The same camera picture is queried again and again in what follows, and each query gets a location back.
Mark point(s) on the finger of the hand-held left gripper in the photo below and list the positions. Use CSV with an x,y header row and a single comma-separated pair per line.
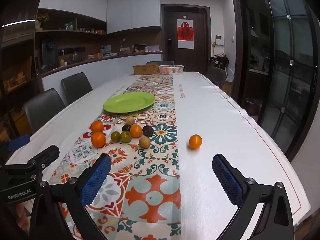
x,y
47,155

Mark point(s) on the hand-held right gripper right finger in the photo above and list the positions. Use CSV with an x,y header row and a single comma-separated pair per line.
x,y
227,180

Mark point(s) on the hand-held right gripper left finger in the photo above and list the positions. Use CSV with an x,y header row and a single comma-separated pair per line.
x,y
96,180

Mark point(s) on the orange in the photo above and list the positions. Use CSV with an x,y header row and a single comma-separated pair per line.
x,y
97,126
136,130
195,141
98,139

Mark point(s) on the green plum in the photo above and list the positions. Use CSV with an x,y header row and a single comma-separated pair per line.
x,y
125,136
115,136

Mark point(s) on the dark purple plum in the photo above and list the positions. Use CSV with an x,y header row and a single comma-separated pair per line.
x,y
126,127
147,130

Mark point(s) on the brown round fruit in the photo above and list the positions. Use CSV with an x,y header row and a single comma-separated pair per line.
x,y
144,142
129,120

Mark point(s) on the green plate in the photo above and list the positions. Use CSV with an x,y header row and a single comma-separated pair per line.
x,y
129,102

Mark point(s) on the blue cloth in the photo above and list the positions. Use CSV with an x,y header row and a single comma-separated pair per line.
x,y
18,142

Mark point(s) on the grey dining chair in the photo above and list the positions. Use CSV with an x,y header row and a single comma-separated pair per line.
x,y
76,86
43,110
217,76
160,62

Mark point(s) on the patterned table runner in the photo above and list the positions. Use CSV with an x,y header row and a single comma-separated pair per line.
x,y
155,175

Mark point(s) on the brown bin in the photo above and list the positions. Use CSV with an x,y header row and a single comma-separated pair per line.
x,y
253,106

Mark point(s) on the yellow bottle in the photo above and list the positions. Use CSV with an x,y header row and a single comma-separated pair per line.
x,y
61,62

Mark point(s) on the white kitchen counter cabinet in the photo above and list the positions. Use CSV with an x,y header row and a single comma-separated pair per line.
x,y
100,70

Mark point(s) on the glass jar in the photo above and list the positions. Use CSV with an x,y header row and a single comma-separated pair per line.
x,y
74,56

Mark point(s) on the dark counter appliance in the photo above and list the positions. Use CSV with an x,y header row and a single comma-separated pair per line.
x,y
48,52

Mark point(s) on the dark clothes pile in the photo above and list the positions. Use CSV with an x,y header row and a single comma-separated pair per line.
x,y
219,60

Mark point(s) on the green box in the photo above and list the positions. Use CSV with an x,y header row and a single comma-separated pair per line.
x,y
106,50

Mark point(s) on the wicker box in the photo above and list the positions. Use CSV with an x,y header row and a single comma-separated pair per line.
x,y
146,69

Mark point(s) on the pink plastic basket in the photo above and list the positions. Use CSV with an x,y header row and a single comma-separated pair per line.
x,y
171,69

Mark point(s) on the glass sliding door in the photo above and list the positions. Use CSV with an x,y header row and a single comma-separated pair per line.
x,y
282,67

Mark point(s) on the white desk lamp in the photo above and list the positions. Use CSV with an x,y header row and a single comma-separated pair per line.
x,y
122,43

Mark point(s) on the yellow flowers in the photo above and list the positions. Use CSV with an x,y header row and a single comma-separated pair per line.
x,y
42,17

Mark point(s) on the black bag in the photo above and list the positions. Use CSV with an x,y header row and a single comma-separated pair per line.
x,y
139,48

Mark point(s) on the dark wooden door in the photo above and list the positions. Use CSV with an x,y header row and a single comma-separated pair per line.
x,y
200,42

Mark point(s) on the white intercom panel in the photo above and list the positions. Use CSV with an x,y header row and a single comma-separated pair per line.
x,y
219,40

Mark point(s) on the white papers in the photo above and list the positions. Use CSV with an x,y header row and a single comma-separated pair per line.
x,y
153,48

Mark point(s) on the white upper cabinets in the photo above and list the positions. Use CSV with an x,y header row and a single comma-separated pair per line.
x,y
112,7

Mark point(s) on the wooden wall shelf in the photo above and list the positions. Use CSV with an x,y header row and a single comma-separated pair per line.
x,y
75,31

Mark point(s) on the red wall calendar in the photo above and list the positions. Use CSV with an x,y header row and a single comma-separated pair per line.
x,y
185,33

